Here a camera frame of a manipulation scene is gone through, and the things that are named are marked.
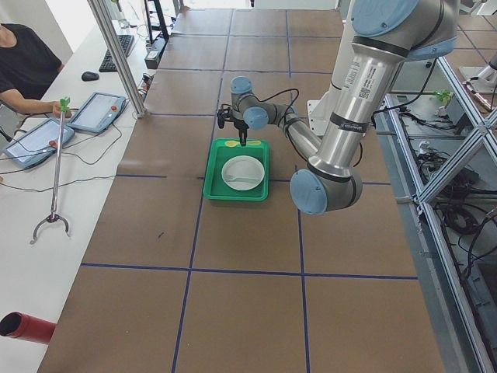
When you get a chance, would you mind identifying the person in black shirt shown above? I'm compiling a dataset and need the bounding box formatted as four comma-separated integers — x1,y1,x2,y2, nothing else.
1,23,64,117

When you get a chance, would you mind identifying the pale green plastic fork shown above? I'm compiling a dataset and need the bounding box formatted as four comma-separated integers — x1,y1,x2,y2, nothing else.
226,175,262,184

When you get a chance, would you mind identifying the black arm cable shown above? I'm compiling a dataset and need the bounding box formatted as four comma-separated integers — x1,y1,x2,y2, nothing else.
257,88,301,129

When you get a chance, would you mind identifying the near blue teach pendant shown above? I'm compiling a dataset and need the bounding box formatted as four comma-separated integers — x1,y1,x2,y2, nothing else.
2,119,60,169

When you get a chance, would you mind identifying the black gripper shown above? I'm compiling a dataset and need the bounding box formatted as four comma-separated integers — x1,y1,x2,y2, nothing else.
231,110,249,147

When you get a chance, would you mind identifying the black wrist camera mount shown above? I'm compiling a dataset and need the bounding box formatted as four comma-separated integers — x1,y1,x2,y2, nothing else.
216,104,233,129

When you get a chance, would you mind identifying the white round plate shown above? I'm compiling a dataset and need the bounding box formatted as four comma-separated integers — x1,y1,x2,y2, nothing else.
221,155,266,191

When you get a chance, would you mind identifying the aluminium frame post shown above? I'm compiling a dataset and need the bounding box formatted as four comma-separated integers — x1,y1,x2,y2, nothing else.
87,0,146,118

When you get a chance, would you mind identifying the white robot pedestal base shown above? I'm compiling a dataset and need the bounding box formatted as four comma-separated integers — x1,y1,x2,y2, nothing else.
306,0,374,138

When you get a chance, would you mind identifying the yellow plastic spoon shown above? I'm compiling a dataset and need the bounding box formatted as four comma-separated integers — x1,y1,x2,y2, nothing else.
224,140,262,148

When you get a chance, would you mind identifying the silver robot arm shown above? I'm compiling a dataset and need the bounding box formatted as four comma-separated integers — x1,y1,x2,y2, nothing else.
217,1,460,214

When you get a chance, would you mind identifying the black computer mouse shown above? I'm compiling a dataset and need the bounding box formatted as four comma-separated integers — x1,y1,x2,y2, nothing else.
81,71,99,82

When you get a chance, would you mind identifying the far blue teach pendant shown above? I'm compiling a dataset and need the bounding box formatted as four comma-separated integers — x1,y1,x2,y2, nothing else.
68,92,127,134

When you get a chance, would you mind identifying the green plastic tray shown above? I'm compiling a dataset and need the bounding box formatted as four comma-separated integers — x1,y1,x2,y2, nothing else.
203,138,270,202

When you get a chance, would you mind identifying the red cylinder roll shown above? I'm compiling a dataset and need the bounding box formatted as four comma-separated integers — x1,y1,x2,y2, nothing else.
1,312,57,345

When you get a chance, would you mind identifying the green handled reacher grabber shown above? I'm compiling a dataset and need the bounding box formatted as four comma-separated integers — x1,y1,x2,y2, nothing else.
30,97,71,245

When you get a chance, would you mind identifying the black keyboard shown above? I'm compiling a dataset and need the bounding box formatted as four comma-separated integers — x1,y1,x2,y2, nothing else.
98,33,136,73

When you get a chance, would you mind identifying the blue teach pendant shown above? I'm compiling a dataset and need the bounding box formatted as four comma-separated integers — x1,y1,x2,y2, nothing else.
68,92,127,134
2,119,60,169

